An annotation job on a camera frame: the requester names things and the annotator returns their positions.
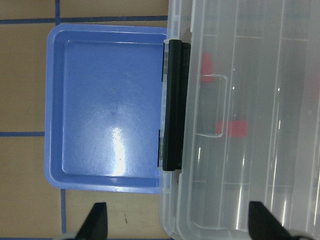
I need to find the black box latch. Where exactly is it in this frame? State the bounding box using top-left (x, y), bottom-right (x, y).
top-left (162, 39), bottom-right (191, 171)

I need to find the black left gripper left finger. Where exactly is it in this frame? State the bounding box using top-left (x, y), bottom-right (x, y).
top-left (74, 202), bottom-right (108, 240)

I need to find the clear plastic storage box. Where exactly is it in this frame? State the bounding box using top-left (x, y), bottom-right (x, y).
top-left (158, 0), bottom-right (320, 240)

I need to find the red block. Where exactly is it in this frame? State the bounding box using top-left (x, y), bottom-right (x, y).
top-left (200, 52), bottom-right (214, 83)
top-left (214, 120), bottom-right (248, 138)

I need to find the red block lower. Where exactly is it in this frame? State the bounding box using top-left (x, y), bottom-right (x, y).
top-left (214, 120), bottom-right (248, 138)

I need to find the red block upper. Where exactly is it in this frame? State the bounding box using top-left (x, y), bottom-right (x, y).
top-left (200, 52), bottom-right (214, 83)

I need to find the blue plastic tray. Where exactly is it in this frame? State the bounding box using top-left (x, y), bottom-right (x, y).
top-left (44, 24), bottom-right (167, 194)

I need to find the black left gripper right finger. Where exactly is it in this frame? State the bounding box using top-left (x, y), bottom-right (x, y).
top-left (248, 201), bottom-right (292, 240)

